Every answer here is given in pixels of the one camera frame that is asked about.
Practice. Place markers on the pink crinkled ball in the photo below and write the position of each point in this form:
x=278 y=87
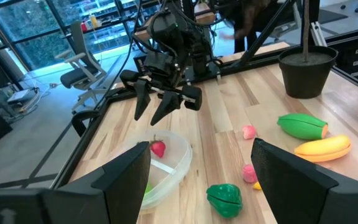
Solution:
x=249 y=173
x=249 y=132

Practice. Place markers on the dark green toy pepper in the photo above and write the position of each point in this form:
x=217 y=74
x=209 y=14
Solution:
x=224 y=200

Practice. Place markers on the red toy strawberry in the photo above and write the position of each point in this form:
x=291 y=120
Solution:
x=158 y=149

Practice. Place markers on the black plant pot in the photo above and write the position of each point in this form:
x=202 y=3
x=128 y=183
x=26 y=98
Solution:
x=306 y=77

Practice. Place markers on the light green toy produce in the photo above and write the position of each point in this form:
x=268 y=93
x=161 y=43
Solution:
x=148 y=188

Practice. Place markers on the grey office chair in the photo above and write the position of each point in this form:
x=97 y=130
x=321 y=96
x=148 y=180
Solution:
x=76 y=76

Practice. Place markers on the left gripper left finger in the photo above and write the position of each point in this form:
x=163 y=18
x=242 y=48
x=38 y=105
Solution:
x=117 y=193

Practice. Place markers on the black arched bracket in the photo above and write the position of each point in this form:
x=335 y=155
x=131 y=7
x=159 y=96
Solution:
x=75 y=121

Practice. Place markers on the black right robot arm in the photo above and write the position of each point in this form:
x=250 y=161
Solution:
x=165 y=31

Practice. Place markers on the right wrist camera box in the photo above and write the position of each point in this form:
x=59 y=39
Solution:
x=160 y=63

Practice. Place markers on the wooden workbench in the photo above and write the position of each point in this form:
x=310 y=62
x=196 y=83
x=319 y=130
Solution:
x=205 y=17

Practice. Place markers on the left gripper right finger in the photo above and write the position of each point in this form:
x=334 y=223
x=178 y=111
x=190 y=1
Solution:
x=291 y=186

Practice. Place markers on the yellow toy banana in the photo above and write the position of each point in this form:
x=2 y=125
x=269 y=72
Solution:
x=322 y=147

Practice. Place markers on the black drawer cabinet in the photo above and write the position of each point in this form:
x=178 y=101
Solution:
x=350 y=53

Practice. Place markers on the orange yellow toy carrot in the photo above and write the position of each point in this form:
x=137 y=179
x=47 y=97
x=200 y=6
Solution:
x=256 y=186

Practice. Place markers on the clear plastic tupperware container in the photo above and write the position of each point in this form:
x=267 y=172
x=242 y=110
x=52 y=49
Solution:
x=176 y=161

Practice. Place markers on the green toy mango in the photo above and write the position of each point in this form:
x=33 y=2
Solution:
x=301 y=126

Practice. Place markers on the person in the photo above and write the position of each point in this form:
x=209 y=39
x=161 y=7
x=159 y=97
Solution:
x=250 y=18

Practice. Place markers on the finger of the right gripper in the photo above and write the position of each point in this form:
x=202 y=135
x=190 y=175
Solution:
x=141 y=99
x=168 y=105

